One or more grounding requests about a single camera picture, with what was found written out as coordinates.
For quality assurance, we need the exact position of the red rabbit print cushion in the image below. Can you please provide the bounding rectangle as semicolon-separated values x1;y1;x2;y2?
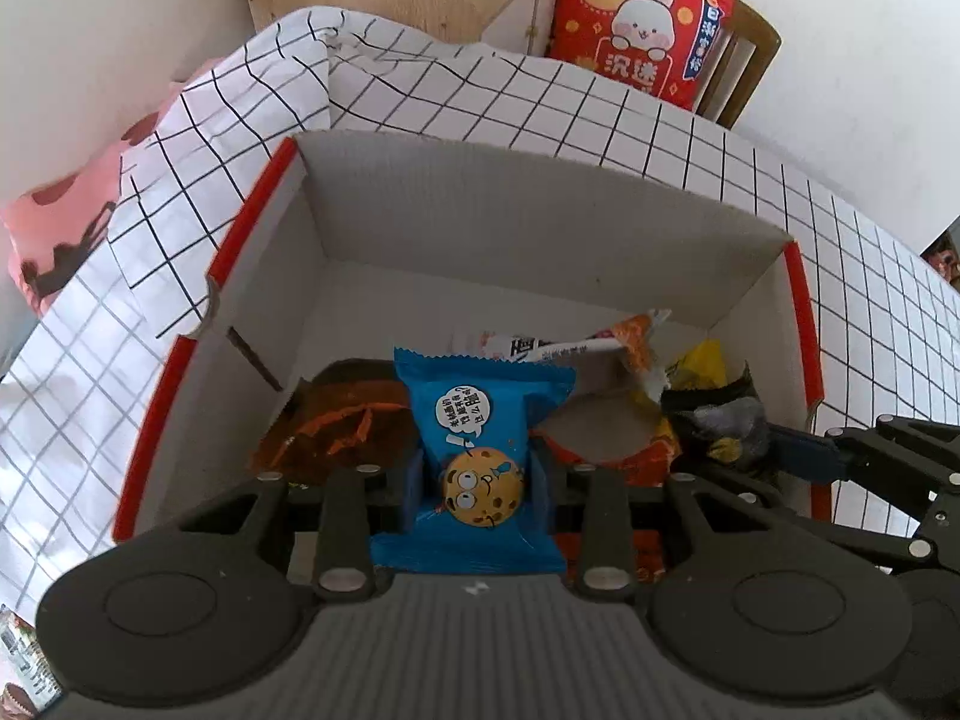
546;0;736;110

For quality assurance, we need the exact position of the orange-brown shiny snack packet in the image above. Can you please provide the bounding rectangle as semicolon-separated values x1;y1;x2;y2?
251;360;421;485

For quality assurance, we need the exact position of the dark snack packet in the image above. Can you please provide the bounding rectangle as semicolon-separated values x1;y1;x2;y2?
660;360;773;485

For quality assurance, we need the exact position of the red cardboard box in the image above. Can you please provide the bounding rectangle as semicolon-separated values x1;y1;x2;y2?
112;129;833;545

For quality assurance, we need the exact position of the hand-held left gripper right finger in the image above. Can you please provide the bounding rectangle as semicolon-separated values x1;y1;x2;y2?
527;450;766;595

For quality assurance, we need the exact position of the yellow snack bag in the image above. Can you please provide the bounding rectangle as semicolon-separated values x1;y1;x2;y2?
664;340;732;391

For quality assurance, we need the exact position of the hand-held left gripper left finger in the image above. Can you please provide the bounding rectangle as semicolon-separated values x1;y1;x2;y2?
176;450;427;601

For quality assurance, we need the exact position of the pink printed cloth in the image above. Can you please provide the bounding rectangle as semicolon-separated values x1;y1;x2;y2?
0;60;226;316

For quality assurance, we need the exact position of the wooden chair with slats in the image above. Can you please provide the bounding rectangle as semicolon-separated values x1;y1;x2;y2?
622;0;781;128

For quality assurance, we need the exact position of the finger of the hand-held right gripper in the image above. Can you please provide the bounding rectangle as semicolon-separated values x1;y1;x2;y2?
766;414;960;500
739;480;960;577

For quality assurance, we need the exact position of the blue cookie packet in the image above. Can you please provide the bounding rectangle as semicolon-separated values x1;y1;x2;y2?
369;347;578;577

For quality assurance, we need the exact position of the red chips bag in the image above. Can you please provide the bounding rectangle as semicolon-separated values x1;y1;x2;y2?
534;388;683;488

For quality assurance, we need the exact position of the white snack packet orange end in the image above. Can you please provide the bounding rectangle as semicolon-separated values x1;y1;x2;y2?
480;307;674;402

